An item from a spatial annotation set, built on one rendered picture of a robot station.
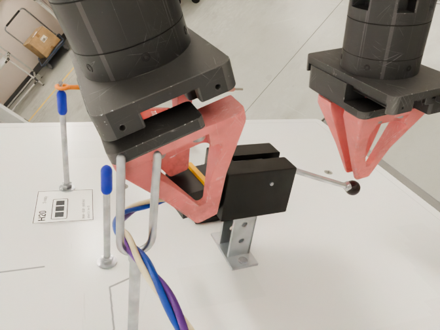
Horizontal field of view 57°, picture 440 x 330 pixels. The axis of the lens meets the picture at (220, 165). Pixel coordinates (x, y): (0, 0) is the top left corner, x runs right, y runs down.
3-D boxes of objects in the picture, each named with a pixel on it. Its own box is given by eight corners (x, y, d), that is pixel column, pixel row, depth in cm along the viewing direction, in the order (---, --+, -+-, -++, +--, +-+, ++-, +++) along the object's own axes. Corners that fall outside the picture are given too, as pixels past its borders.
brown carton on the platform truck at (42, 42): (53, 41, 721) (35, 27, 701) (61, 39, 677) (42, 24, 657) (40, 59, 714) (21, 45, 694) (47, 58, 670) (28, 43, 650)
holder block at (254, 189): (286, 212, 31) (297, 167, 29) (220, 222, 29) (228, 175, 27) (260, 183, 35) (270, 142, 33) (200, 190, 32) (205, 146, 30)
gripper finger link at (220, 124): (165, 268, 22) (93, 131, 17) (137, 196, 28) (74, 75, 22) (272, 215, 23) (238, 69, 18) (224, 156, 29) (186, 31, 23)
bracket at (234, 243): (258, 265, 33) (270, 216, 31) (232, 271, 32) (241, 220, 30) (234, 230, 37) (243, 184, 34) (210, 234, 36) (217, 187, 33)
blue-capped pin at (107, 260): (118, 267, 31) (120, 170, 27) (98, 270, 30) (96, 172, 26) (114, 254, 32) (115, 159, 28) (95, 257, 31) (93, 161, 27)
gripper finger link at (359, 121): (346, 201, 33) (366, 94, 28) (298, 159, 38) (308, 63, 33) (410, 181, 35) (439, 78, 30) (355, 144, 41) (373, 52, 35)
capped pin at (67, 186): (78, 189, 39) (73, 82, 34) (63, 194, 38) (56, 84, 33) (70, 182, 40) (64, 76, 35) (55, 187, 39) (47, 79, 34)
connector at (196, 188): (239, 201, 30) (241, 179, 29) (179, 220, 28) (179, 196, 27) (219, 181, 32) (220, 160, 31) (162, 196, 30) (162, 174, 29)
